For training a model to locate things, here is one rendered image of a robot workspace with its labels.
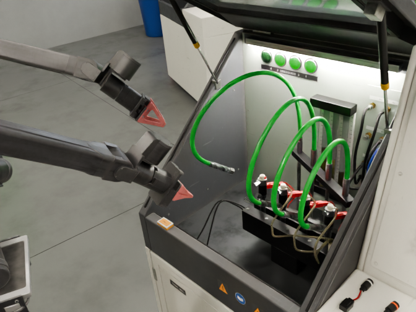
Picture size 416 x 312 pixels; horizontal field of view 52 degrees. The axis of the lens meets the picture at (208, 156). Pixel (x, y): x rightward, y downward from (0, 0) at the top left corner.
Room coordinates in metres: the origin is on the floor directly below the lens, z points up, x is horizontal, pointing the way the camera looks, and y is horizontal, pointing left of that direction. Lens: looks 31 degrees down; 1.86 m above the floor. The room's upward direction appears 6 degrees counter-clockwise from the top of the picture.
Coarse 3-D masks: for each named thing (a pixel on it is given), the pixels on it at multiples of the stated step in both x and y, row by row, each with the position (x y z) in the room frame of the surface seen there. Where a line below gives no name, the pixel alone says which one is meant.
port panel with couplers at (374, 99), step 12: (372, 96) 1.14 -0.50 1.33; (396, 96) 1.09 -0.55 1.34; (372, 108) 1.12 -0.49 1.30; (396, 108) 1.09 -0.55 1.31; (372, 120) 1.14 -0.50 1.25; (384, 120) 1.11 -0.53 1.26; (372, 132) 1.13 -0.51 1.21; (372, 144) 1.13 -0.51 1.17; (360, 156) 1.15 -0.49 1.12; (360, 168) 1.15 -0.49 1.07
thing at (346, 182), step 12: (336, 144) 0.92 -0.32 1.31; (324, 156) 0.88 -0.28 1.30; (348, 156) 0.96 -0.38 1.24; (348, 168) 0.97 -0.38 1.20; (312, 180) 0.85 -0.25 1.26; (348, 180) 0.97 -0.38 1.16; (348, 192) 0.97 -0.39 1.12; (300, 204) 0.83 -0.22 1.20; (300, 216) 0.82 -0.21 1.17; (312, 228) 0.85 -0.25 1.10; (324, 228) 0.89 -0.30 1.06
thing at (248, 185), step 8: (288, 104) 1.05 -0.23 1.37; (280, 112) 1.02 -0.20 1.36; (312, 112) 1.13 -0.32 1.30; (272, 120) 1.01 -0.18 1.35; (312, 128) 1.14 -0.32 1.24; (264, 136) 0.98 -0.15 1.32; (312, 136) 1.15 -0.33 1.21; (312, 144) 1.15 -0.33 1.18; (256, 152) 0.96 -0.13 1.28; (312, 152) 1.14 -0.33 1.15; (312, 160) 1.14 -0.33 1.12; (248, 168) 0.95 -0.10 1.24; (248, 176) 0.94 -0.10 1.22; (248, 184) 0.93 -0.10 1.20; (248, 192) 0.93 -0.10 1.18; (256, 200) 0.95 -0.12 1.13
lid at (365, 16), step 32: (192, 0) 1.45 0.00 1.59; (224, 0) 1.30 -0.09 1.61; (256, 0) 1.17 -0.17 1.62; (288, 0) 1.06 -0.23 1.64; (320, 0) 0.98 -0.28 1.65; (352, 0) 0.84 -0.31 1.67; (384, 0) 0.80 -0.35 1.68; (256, 32) 1.50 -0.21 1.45; (288, 32) 1.35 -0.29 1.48; (320, 32) 1.20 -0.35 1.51; (352, 32) 1.08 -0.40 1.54
